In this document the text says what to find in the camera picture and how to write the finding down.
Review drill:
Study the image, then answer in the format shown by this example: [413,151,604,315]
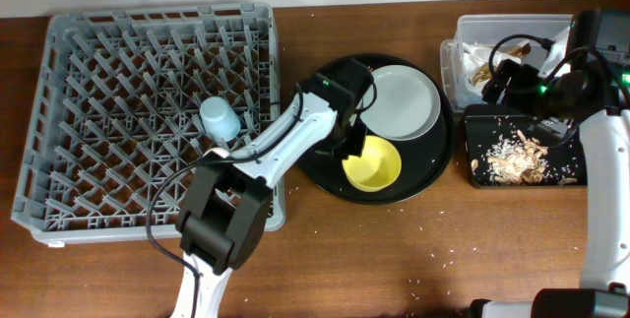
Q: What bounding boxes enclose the yellow bowl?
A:
[342,135,402,192]

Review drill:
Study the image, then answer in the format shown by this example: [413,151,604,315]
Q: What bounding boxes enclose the brown food scraps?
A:
[470,129,579,186]

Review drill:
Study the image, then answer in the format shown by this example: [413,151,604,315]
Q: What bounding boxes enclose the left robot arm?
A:
[173,58,375,317]

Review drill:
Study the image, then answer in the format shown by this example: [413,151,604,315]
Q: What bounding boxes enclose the pink plastic cup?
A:
[204,148,229,159]

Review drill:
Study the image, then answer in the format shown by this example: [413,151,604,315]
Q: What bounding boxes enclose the black rectangular tray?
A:
[464,104,587,189]

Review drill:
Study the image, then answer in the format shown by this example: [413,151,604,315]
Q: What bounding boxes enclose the blue plastic cup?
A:
[200,96,240,142]

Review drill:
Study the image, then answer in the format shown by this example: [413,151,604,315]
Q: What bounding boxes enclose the white paper napkins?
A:
[461,42,491,95]

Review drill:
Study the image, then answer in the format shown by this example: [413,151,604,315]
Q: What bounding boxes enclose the round black serving tray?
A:
[287,52,456,206]

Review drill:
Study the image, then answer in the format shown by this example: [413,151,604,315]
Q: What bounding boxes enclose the grey plastic dishwasher rack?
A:
[11,3,281,247]

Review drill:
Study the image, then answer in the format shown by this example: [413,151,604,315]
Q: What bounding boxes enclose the clear plastic waste bin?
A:
[440,14,571,114]

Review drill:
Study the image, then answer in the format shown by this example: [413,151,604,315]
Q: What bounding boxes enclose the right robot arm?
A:
[469,9,629,318]

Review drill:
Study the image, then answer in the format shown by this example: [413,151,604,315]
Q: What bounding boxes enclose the grey round plate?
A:
[360,65,441,141]

